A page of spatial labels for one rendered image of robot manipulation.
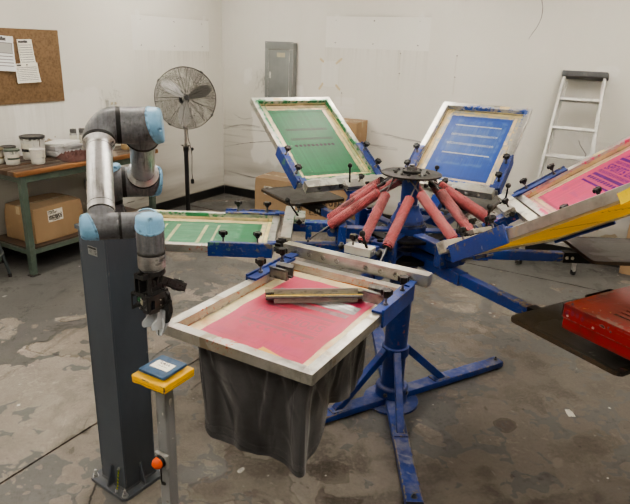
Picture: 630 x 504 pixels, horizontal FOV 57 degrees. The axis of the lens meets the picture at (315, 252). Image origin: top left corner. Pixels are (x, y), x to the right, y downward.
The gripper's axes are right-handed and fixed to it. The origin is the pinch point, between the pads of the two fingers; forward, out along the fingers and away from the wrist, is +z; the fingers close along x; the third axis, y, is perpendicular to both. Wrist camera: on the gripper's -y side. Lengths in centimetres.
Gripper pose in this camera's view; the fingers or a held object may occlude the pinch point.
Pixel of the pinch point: (161, 330)
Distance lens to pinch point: 177.2
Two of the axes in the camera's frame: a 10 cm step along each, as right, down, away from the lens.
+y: -5.2, 2.7, -8.1
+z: -0.4, 9.4, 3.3
